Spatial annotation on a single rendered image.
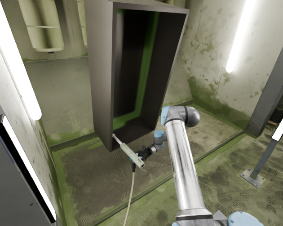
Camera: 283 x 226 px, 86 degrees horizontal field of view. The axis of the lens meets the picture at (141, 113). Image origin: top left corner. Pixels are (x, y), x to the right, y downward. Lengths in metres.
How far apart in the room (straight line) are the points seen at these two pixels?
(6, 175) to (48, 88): 1.73
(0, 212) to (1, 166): 0.23
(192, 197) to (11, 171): 0.70
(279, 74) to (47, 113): 3.01
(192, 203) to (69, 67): 2.21
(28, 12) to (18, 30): 0.40
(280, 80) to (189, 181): 2.15
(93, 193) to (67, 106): 1.17
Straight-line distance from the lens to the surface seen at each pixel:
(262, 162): 2.15
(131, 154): 1.38
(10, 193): 0.83
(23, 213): 0.94
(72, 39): 2.49
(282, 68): 2.66
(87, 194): 1.84
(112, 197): 1.77
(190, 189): 0.76
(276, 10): 2.71
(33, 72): 2.45
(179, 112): 0.92
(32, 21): 2.10
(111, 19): 0.92
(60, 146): 2.34
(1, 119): 0.67
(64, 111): 2.32
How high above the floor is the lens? 1.55
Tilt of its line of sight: 31 degrees down
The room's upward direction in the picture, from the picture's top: 1 degrees clockwise
